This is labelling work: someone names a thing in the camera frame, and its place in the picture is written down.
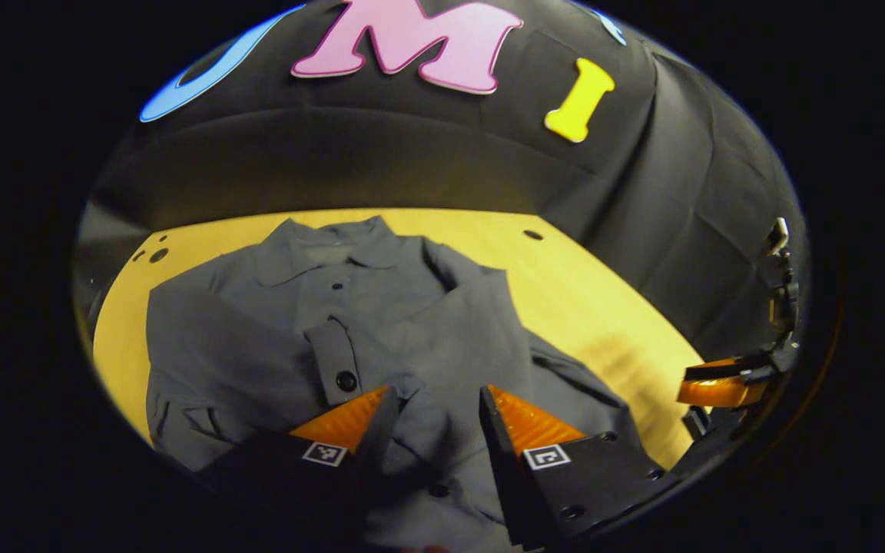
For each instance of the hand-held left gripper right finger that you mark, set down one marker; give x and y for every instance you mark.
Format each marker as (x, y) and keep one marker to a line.
(500, 453)

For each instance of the black backdrop cloth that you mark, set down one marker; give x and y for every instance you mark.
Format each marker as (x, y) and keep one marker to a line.
(373, 153)

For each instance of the gray button shirt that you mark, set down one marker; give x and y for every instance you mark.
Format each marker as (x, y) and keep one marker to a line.
(258, 338)

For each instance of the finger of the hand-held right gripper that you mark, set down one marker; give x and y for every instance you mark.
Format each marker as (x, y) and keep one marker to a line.
(719, 388)

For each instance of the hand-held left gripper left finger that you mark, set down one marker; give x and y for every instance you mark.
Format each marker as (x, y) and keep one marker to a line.
(381, 434)

